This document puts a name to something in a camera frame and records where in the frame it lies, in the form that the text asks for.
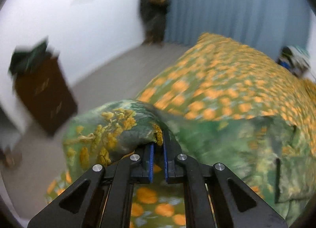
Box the dark cloth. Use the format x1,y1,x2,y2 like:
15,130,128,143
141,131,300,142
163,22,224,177
7,37,61,76

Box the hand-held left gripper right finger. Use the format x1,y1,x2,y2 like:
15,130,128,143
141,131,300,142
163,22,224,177
162,130,288,228

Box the green patterned padded jacket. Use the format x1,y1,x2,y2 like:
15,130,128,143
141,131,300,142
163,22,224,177
63,98,316,219

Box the green orange floral quilt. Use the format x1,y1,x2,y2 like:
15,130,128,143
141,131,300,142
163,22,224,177
44,33,316,228

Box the white wall plate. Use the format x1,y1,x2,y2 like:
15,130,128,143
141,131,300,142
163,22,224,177
71,0,97,6

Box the blue curtain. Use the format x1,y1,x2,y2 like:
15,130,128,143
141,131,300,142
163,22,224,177
164,0,311,63

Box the dark wooden nightstand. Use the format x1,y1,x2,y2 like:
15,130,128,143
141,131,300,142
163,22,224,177
15,55,78,136

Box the pile of clothes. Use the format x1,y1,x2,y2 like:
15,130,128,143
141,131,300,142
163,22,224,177
278,46,311,78

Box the hanging clothes on coat rack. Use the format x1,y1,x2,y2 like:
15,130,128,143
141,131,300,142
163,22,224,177
139,0,174,46

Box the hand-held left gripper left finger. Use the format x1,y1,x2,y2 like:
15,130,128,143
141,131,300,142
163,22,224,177
27,143,155,228

